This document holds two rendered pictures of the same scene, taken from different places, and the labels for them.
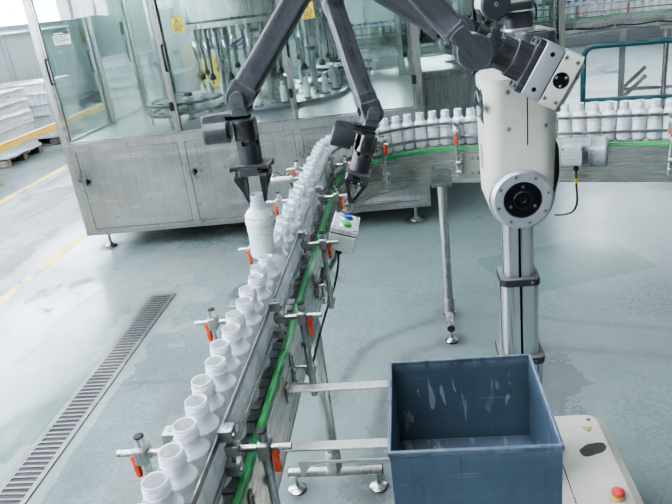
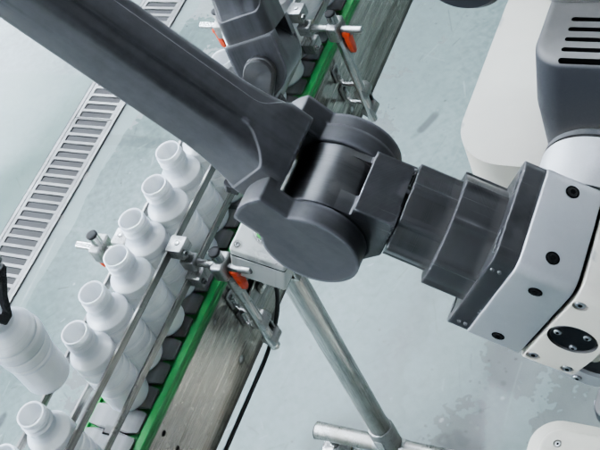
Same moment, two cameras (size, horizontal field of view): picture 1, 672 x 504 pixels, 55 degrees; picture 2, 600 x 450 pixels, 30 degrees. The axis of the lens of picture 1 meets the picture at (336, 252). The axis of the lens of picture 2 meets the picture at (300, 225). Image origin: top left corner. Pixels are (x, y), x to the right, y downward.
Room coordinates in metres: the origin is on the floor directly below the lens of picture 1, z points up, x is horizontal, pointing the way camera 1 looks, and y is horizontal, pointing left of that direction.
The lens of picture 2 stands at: (1.00, -0.66, 2.19)
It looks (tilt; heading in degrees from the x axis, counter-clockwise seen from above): 48 degrees down; 36
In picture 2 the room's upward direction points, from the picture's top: 28 degrees counter-clockwise
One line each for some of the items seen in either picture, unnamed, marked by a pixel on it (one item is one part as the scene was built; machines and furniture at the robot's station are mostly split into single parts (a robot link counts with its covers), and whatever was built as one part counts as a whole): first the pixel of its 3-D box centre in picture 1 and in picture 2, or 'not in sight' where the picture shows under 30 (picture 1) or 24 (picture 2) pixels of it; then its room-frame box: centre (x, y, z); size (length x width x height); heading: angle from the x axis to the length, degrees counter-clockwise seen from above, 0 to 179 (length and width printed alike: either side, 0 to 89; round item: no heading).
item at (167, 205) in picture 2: (291, 236); (178, 220); (1.82, 0.12, 1.08); 0.06 x 0.06 x 0.17
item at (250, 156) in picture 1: (249, 154); not in sight; (1.53, 0.17, 1.40); 0.10 x 0.07 x 0.07; 82
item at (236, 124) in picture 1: (243, 129); not in sight; (1.53, 0.18, 1.47); 0.07 x 0.06 x 0.07; 83
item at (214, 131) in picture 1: (226, 117); not in sight; (1.54, 0.21, 1.50); 0.12 x 0.09 x 0.12; 83
